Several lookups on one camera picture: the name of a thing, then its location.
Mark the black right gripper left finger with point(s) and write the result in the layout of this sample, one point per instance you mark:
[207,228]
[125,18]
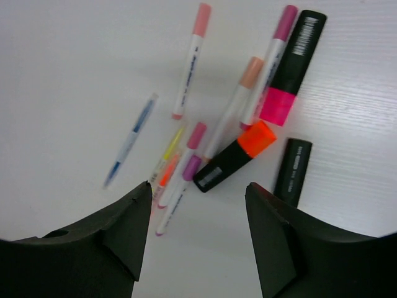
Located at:
[100,255]

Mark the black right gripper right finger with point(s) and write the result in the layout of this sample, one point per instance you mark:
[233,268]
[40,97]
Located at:
[298,255]

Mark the yellow highlighter black body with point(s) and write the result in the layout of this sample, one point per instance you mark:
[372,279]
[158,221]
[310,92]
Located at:
[292,171]

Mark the orange highlighter black body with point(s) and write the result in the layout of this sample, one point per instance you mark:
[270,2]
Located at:
[240,152]

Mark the pink highlighter black body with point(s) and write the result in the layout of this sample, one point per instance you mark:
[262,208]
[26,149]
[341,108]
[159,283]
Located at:
[287,80]

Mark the orange clear pen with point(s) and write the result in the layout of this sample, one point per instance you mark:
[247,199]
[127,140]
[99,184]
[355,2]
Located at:
[165,178]

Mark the yellow clear pen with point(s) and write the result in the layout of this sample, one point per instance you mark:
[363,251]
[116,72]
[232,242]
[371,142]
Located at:
[161,164]

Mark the purple cap white pen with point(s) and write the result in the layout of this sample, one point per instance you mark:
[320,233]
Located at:
[175,199]

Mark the blue clear pen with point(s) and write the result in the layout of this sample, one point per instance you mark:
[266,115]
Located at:
[131,139]

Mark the pink cap white pen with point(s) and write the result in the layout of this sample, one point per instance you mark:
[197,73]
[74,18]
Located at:
[191,146]

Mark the peach cap white pen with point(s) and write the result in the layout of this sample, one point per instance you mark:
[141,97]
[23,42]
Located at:
[239,95]

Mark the mauve cap white pen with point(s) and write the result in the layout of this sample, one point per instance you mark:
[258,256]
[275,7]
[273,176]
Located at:
[272,56]

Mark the light pink cap pen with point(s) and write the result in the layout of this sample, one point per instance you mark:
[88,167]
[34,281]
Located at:
[198,34]

